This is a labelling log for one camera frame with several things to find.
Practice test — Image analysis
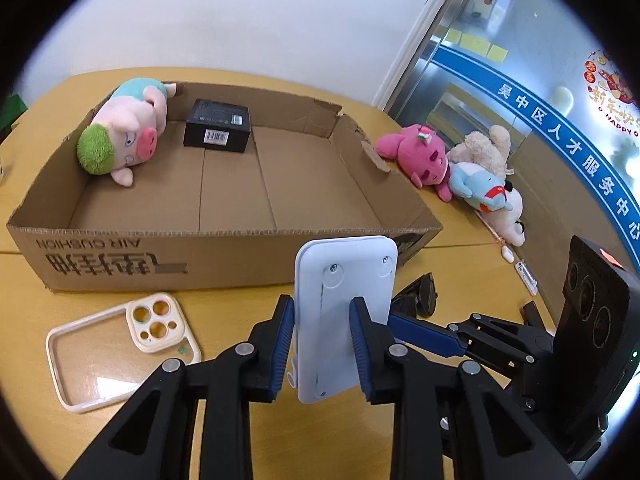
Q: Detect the black flat object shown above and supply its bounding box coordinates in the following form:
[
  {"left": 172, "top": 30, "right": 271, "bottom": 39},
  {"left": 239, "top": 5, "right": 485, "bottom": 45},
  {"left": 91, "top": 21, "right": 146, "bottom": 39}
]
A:
[{"left": 521, "top": 301, "right": 545, "bottom": 332}]

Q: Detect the light blue plush toy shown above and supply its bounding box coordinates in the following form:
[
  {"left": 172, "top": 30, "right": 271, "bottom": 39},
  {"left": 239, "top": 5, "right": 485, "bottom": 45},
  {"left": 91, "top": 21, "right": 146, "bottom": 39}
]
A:
[{"left": 448, "top": 162, "right": 513, "bottom": 211}]

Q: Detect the cream clear phone case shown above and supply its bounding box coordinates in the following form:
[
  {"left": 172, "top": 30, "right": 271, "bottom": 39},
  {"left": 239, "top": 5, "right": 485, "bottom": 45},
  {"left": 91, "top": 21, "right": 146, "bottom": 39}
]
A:
[{"left": 46, "top": 292, "right": 202, "bottom": 414}]

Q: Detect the white plastic device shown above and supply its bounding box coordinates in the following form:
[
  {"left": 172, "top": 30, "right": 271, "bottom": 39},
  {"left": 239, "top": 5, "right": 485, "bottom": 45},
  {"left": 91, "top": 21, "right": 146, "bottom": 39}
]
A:
[{"left": 294, "top": 236, "right": 399, "bottom": 405}]

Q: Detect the brown cardboard box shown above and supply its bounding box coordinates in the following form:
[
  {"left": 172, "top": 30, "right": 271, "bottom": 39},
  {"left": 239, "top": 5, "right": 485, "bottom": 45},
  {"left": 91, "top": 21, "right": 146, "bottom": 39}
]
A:
[{"left": 6, "top": 81, "right": 443, "bottom": 293}]

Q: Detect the wooden desktop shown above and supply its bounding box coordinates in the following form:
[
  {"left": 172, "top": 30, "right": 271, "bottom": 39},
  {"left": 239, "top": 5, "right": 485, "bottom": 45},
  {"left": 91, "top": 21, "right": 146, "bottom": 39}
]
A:
[{"left": 0, "top": 67, "right": 640, "bottom": 480}]

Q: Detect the white rectangular gadget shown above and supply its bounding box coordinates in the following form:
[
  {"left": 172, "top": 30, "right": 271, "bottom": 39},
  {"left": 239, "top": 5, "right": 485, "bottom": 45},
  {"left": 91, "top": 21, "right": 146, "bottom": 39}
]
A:
[{"left": 515, "top": 259, "right": 538, "bottom": 296}]

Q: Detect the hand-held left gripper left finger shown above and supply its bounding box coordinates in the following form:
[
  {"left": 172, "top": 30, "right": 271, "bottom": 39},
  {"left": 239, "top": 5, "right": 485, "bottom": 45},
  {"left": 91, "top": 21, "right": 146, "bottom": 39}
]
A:
[{"left": 65, "top": 294, "right": 296, "bottom": 480}]

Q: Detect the black product box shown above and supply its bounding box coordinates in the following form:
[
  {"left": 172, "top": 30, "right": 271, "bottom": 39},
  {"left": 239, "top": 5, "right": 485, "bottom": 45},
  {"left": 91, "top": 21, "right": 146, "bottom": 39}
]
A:
[{"left": 183, "top": 99, "right": 252, "bottom": 154}]

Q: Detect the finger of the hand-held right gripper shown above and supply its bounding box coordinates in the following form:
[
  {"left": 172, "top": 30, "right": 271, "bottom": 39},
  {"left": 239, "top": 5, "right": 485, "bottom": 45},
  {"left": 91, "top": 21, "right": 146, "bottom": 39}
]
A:
[{"left": 389, "top": 310, "right": 556, "bottom": 386}]

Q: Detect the blue window banner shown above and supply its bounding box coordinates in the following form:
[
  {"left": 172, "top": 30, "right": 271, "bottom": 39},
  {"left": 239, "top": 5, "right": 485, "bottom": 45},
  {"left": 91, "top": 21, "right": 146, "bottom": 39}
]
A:
[{"left": 432, "top": 42, "right": 640, "bottom": 241}]

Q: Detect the black glossy object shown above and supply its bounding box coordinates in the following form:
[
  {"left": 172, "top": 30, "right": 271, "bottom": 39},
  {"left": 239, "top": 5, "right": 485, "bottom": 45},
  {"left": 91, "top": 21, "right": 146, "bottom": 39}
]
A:
[{"left": 395, "top": 272, "right": 441, "bottom": 318}]

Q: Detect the dark green object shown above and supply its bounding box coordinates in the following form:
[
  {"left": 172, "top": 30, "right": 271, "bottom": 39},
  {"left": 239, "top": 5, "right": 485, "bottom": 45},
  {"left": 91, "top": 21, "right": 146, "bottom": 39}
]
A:
[{"left": 0, "top": 92, "right": 27, "bottom": 136}]

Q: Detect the cartoon window poster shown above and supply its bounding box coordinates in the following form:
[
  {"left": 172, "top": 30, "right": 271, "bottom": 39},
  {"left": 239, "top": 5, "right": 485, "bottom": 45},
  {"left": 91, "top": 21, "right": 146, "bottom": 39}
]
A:
[{"left": 467, "top": 0, "right": 511, "bottom": 23}]

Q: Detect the red festive window sticker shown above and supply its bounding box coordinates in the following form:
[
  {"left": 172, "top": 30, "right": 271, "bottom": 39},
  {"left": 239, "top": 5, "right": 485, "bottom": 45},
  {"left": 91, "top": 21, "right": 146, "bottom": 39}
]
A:
[{"left": 582, "top": 50, "right": 640, "bottom": 136}]

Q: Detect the beige plush toy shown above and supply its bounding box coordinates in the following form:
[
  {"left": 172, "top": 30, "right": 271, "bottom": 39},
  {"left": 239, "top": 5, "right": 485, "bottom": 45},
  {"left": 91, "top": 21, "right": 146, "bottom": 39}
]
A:
[{"left": 447, "top": 125, "right": 513, "bottom": 176}]

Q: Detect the pig plush toy green hair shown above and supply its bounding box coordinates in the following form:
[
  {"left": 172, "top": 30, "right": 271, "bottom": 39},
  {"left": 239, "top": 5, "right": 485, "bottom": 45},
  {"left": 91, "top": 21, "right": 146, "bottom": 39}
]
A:
[{"left": 76, "top": 77, "right": 178, "bottom": 188}]

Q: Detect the pink pen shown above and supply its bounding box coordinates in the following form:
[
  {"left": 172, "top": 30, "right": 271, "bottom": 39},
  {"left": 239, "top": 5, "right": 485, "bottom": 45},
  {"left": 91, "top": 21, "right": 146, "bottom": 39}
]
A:
[{"left": 477, "top": 212, "right": 506, "bottom": 248}]

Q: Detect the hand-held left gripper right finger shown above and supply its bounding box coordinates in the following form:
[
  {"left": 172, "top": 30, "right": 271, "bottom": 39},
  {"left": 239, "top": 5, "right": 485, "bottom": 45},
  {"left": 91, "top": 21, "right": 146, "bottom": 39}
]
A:
[{"left": 348, "top": 296, "right": 576, "bottom": 480}]

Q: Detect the white plush toy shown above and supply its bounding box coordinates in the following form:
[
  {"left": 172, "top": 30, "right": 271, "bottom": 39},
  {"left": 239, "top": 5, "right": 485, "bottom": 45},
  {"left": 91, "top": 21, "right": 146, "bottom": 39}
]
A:
[{"left": 482, "top": 180, "right": 526, "bottom": 247}]

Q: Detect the pink plush toy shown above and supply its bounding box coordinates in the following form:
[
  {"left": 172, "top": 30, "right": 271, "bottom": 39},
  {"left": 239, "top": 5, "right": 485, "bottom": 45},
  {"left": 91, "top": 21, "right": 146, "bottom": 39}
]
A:
[{"left": 375, "top": 124, "right": 451, "bottom": 202}]

